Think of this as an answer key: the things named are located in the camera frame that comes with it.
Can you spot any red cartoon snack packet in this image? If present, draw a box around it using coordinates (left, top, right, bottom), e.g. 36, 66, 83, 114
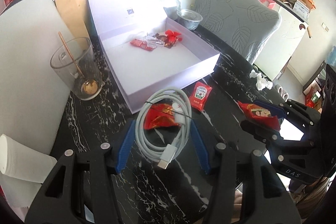
238, 101, 280, 131

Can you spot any heinz ketchup packet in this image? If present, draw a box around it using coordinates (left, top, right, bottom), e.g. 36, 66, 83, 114
189, 81, 213, 112

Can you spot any white usb cable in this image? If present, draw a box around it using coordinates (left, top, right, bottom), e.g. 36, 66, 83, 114
133, 87, 193, 170

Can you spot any red gold candy packet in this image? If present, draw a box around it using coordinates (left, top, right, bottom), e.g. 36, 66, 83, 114
143, 103, 179, 130

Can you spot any red bow hair clip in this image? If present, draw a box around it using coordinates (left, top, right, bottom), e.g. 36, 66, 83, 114
165, 30, 182, 44

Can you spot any dark brown candy packet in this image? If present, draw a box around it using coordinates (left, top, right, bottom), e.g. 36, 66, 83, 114
155, 34, 175, 48

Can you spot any long red sauce packet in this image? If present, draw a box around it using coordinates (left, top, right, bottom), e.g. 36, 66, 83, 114
129, 39, 156, 51

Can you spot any crumpled white tissue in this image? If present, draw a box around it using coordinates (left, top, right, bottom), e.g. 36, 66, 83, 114
249, 69, 273, 91

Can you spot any paper towel roll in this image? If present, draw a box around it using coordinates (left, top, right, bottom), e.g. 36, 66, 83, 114
1, 134, 57, 207

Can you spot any grey leaf pattern chair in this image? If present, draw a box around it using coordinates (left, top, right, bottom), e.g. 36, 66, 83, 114
195, 0, 282, 64

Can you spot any white foam board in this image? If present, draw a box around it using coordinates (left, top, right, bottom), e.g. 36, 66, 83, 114
1, 0, 73, 154

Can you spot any wooden spoon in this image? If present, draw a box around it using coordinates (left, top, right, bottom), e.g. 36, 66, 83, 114
58, 31, 98, 95

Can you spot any steel bowl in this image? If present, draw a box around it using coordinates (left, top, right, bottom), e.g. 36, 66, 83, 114
177, 9, 203, 31

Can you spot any glass cup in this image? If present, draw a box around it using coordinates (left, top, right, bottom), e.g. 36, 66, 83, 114
50, 37, 105, 101

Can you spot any lavender gift box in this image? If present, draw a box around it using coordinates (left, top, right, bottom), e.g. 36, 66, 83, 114
88, 0, 219, 113

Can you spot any white plastic bag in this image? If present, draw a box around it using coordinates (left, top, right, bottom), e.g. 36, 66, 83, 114
160, 0, 181, 20

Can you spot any brown paper envelope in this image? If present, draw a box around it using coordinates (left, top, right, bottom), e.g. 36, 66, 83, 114
55, 0, 90, 38

